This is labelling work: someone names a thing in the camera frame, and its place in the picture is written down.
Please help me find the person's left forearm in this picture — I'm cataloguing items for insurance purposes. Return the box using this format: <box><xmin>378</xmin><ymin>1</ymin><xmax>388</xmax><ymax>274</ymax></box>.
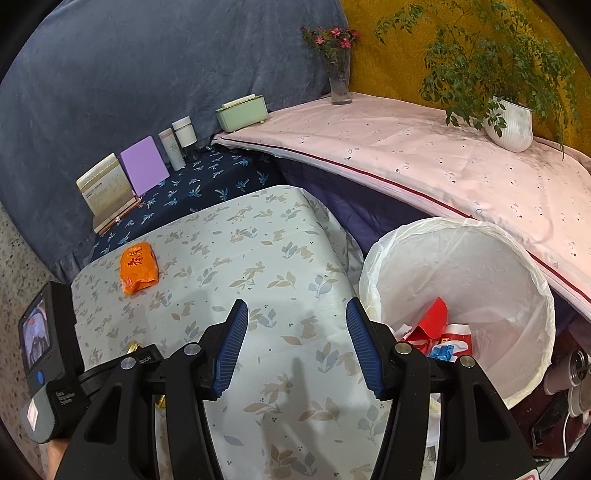
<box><xmin>44</xmin><ymin>438</ymin><xmax>70</xmax><ymax>480</ymax></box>

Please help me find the blue-grey blanket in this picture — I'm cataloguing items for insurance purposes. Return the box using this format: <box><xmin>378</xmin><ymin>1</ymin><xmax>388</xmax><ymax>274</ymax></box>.
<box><xmin>0</xmin><ymin>0</ymin><xmax>349</xmax><ymax>284</ymax></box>

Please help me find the orange plastic packet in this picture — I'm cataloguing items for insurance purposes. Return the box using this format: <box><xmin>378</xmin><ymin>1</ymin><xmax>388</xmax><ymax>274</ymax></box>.
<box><xmin>120</xmin><ymin>241</ymin><xmax>160</xmax><ymax>295</ymax></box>

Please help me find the yellow cloth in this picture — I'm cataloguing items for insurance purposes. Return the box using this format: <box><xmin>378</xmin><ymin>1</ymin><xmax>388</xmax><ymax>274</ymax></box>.
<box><xmin>342</xmin><ymin>0</ymin><xmax>591</xmax><ymax>158</ymax></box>

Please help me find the floral rabbit tablecloth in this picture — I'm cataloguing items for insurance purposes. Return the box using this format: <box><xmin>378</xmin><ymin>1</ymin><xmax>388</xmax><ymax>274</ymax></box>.
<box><xmin>69</xmin><ymin>185</ymin><xmax>439</xmax><ymax>480</ymax></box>

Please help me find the green tissue box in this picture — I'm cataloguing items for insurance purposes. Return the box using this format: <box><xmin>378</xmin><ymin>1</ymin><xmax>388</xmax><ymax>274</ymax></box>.
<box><xmin>215</xmin><ymin>93</ymin><xmax>269</xmax><ymax>133</ymax></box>

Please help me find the glass vase with red flowers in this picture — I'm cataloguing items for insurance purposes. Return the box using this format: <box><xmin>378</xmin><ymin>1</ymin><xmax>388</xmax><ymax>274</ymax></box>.
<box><xmin>301</xmin><ymin>25</ymin><xmax>361</xmax><ymax>106</ymax></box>

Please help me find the pink cloth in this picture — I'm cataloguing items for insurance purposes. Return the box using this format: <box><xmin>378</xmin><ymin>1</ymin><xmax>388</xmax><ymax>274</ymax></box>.
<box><xmin>211</xmin><ymin>95</ymin><xmax>591</xmax><ymax>296</ymax></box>

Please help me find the red envelope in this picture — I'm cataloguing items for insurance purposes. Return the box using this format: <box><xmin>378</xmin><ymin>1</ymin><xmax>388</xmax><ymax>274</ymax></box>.
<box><xmin>406</xmin><ymin>296</ymin><xmax>450</xmax><ymax>344</ymax></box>

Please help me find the beige open box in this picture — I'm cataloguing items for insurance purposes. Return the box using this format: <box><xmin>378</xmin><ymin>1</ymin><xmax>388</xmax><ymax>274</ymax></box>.
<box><xmin>76</xmin><ymin>154</ymin><xmax>134</xmax><ymax>217</ymax></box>

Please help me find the dark red stool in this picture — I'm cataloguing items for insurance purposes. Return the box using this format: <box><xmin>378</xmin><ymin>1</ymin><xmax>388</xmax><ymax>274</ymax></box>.
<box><xmin>508</xmin><ymin>383</ymin><xmax>587</xmax><ymax>457</ymax></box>

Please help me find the red and white paper cup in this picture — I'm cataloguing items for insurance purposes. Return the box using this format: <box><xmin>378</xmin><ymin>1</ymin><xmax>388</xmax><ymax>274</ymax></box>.
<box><xmin>434</xmin><ymin>323</ymin><xmax>472</xmax><ymax>358</ymax></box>

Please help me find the purple board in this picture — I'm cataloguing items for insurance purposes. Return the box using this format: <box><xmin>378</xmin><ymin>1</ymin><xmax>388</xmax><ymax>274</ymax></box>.
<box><xmin>120</xmin><ymin>135</ymin><xmax>170</xmax><ymax>198</ymax></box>

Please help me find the navy leaf print cloth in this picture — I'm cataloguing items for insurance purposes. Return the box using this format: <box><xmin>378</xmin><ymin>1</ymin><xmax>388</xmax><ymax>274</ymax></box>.
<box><xmin>90</xmin><ymin>145</ymin><xmax>278</xmax><ymax>273</ymax></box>

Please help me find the bin with white plastic bag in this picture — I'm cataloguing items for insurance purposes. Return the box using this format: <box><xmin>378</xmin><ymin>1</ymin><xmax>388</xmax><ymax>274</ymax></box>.
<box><xmin>359</xmin><ymin>217</ymin><xmax>556</xmax><ymax>446</ymax></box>

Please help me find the gold foil wrapper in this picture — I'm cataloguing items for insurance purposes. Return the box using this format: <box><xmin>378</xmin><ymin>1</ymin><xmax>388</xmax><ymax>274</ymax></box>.
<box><xmin>126</xmin><ymin>340</ymin><xmax>167</xmax><ymax>409</ymax></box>

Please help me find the pink cup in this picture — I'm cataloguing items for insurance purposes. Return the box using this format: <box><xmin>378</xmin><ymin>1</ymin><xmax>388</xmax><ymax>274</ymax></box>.
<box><xmin>542</xmin><ymin>357</ymin><xmax>580</xmax><ymax>395</ymax></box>

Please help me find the wooden stand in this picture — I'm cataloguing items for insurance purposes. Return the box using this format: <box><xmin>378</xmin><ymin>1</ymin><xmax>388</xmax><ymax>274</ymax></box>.
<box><xmin>92</xmin><ymin>196</ymin><xmax>141</xmax><ymax>234</ymax></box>

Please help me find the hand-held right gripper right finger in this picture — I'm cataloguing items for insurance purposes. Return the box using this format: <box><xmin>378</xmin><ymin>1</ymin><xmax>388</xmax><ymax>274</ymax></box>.
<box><xmin>345</xmin><ymin>298</ymin><xmax>539</xmax><ymax>480</ymax></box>

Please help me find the dark purple cloth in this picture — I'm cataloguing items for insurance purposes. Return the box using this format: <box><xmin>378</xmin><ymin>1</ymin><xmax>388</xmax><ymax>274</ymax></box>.
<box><xmin>277</xmin><ymin>154</ymin><xmax>578</xmax><ymax>337</ymax></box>

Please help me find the white mug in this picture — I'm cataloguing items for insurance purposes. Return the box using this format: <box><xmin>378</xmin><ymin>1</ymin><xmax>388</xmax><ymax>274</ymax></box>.
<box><xmin>566</xmin><ymin>385</ymin><xmax>591</xmax><ymax>418</ymax></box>

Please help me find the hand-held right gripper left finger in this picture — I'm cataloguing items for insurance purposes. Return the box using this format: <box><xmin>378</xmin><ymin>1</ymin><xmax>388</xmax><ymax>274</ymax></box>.
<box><xmin>53</xmin><ymin>299</ymin><xmax>250</xmax><ymax>480</ymax></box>

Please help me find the green plant in white pot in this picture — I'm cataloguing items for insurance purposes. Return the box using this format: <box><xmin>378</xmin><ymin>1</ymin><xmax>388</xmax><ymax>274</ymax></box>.
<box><xmin>374</xmin><ymin>0</ymin><xmax>583</xmax><ymax>160</ymax></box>

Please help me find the slim white bottle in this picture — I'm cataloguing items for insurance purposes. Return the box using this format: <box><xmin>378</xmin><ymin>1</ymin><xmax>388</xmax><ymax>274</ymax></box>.
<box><xmin>158</xmin><ymin>128</ymin><xmax>186</xmax><ymax>171</ymax></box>

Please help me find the white jar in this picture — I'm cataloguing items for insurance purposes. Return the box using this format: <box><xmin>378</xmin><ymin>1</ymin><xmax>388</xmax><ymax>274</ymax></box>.
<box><xmin>172</xmin><ymin>117</ymin><xmax>197</xmax><ymax>149</ymax></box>

